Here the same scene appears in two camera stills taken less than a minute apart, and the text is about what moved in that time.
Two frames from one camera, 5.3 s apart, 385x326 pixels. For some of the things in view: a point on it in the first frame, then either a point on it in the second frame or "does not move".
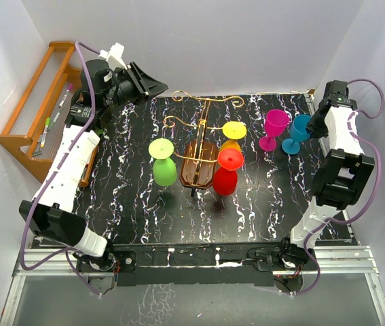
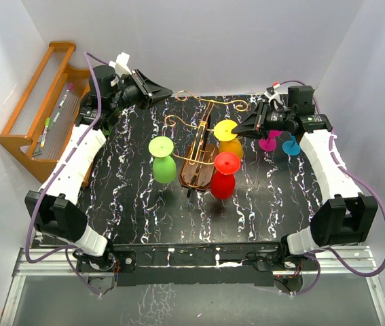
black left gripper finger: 140,98 -> 155,99
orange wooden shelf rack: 40,117 does not move
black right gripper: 317,132 -> 254,126
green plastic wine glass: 164,167 does not move
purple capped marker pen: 67,90 does not move
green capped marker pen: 47,124 does not move
